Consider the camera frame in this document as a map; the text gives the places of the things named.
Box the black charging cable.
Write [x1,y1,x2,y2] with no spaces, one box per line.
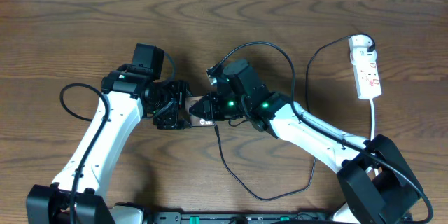
[213,33,377,202]

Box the bronze Galaxy smartphone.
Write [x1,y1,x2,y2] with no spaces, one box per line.
[185,96,215,127]

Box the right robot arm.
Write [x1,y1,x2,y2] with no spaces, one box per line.
[189,92,430,223]

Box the white power strip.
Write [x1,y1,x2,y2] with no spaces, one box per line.
[350,47,382,100]

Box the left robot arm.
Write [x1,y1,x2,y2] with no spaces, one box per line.
[26,70,190,223]

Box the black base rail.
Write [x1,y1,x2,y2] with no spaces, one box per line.
[115,210,351,224]

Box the white USB charger adapter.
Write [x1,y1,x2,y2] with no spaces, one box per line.
[349,34,376,53]

